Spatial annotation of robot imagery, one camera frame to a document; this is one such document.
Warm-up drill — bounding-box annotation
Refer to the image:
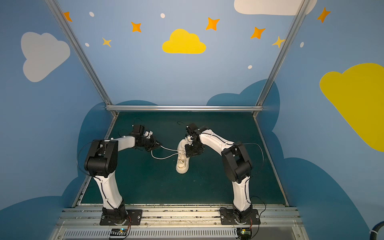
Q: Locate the left small circuit board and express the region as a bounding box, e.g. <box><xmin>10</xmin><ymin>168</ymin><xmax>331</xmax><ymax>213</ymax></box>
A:
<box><xmin>109</xmin><ymin>228</ymin><xmax>128</xmax><ymax>240</ymax></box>

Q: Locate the rear aluminium crossbar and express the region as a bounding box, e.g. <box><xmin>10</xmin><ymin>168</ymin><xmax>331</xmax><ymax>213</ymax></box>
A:
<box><xmin>106</xmin><ymin>105</ymin><xmax>263</xmax><ymax>112</ymax></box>

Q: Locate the aluminium frame post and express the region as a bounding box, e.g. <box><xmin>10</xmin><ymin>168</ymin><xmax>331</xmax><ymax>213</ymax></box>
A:
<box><xmin>44</xmin><ymin>0</ymin><xmax>118</xmax><ymax>117</ymax></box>
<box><xmin>253</xmin><ymin>0</ymin><xmax>311</xmax><ymax>120</ymax></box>

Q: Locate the grey corrugated hose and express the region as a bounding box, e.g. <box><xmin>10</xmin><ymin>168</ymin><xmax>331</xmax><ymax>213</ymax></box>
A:
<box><xmin>369</xmin><ymin>221</ymin><xmax>384</xmax><ymax>240</ymax></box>

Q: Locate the white shoelace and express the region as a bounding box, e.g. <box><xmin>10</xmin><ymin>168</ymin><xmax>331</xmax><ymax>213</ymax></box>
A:
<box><xmin>151</xmin><ymin>146</ymin><xmax>179</xmax><ymax>160</ymax></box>

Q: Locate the right aluminium frame post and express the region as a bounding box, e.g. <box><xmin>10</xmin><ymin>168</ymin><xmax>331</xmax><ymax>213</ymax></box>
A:
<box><xmin>253</xmin><ymin>0</ymin><xmax>311</xmax><ymax>120</ymax></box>

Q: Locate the right small circuit board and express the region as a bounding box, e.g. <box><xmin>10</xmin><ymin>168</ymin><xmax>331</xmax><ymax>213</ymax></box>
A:
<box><xmin>236</xmin><ymin>228</ymin><xmax>252</xmax><ymax>240</ymax></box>

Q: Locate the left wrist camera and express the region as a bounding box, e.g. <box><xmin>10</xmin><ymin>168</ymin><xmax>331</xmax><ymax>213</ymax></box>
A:
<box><xmin>143</xmin><ymin>131</ymin><xmax>153</xmax><ymax>139</ymax></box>

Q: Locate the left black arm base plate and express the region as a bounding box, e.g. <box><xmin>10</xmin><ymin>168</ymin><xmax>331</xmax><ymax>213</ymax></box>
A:
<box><xmin>100</xmin><ymin>208</ymin><xmax>143</xmax><ymax>226</ymax></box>

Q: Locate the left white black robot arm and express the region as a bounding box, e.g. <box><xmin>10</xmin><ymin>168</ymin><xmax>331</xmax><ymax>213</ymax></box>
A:
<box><xmin>84</xmin><ymin>125</ymin><xmax>161</xmax><ymax>227</ymax></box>

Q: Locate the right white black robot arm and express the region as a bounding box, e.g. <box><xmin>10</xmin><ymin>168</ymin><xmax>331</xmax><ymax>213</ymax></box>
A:
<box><xmin>183</xmin><ymin>124</ymin><xmax>253</xmax><ymax>224</ymax></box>

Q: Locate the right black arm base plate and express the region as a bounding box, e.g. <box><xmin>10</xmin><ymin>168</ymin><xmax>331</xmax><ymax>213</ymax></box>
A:
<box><xmin>219</xmin><ymin>208</ymin><xmax>261</xmax><ymax>225</ymax></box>

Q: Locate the white sneaker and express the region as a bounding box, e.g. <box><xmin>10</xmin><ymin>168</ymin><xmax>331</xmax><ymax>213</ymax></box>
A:
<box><xmin>176</xmin><ymin>138</ymin><xmax>190</xmax><ymax>174</ymax></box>

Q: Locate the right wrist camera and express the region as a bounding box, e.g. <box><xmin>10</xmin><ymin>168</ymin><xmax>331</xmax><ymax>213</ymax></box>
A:
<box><xmin>185</xmin><ymin>135</ymin><xmax>193</xmax><ymax>145</ymax></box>

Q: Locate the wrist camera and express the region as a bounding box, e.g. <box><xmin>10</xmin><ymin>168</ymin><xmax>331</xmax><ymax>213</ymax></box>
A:
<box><xmin>185</xmin><ymin>135</ymin><xmax>193</xmax><ymax>145</ymax></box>
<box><xmin>143</xmin><ymin>131</ymin><xmax>153</xmax><ymax>139</ymax></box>

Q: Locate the left aluminium frame post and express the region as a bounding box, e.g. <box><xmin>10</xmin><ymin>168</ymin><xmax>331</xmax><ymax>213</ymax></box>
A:
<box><xmin>44</xmin><ymin>0</ymin><xmax>118</xmax><ymax>117</ymax></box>

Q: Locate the aluminium rail base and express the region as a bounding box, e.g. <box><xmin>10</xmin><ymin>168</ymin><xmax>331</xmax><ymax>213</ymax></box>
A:
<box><xmin>50</xmin><ymin>205</ymin><xmax>309</xmax><ymax>240</ymax></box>

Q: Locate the small circuit board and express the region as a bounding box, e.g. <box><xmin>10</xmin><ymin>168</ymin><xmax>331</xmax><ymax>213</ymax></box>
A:
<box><xmin>109</xmin><ymin>228</ymin><xmax>128</xmax><ymax>240</ymax></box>
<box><xmin>236</xmin><ymin>228</ymin><xmax>252</xmax><ymax>240</ymax></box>

